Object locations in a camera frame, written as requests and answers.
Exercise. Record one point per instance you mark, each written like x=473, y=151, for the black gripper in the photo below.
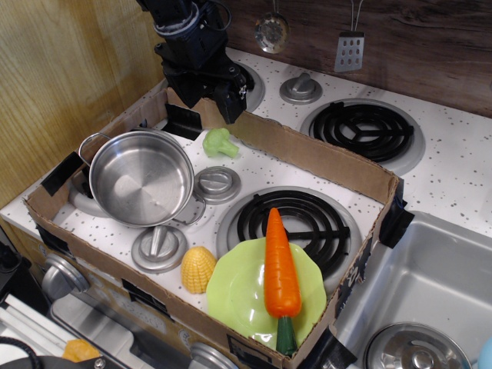
x=195, y=64

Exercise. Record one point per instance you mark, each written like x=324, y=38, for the orange toy carrot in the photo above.
x=282, y=295

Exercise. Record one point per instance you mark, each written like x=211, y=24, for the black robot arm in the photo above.
x=171, y=17

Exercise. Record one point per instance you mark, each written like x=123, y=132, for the light green plastic plate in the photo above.
x=235, y=293

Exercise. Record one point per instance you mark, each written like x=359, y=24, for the green toy broccoli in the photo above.
x=217, y=141

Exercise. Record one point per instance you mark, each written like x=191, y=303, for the hanging slotted metal spoon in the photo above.
x=272, y=31

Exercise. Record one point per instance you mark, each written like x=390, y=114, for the silver knob back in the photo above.
x=301, y=90

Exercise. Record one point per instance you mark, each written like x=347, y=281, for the silver knob centre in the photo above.
x=217, y=185

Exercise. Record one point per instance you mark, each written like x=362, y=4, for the stainless steel pot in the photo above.
x=142, y=178

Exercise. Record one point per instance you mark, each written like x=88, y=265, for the hanging metal spatula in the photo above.
x=350, y=45

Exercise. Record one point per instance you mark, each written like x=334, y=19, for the silver knob front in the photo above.
x=159, y=249

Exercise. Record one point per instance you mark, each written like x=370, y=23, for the yellow toy corn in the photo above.
x=197, y=267

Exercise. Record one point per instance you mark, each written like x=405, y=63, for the back right black burner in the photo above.
x=376, y=130

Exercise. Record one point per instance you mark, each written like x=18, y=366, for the front right black burner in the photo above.
x=312, y=220

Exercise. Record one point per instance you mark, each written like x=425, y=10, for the brown cardboard fence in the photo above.
x=270, y=155

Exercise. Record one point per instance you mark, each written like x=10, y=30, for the silver oven knob left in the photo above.
x=62, y=278

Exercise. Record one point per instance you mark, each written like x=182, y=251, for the silver oven knob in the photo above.
x=204, y=356
x=62, y=278

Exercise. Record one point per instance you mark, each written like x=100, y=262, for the silver oven knob bottom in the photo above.
x=204, y=356

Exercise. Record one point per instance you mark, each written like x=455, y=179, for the orange toy piece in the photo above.
x=79, y=350

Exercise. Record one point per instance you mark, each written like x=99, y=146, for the grey toy sink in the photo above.
x=438, y=274

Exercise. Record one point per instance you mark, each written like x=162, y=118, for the silver pot lid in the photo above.
x=413, y=345

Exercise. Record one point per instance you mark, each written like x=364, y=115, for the light blue object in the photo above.
x=484, y=360

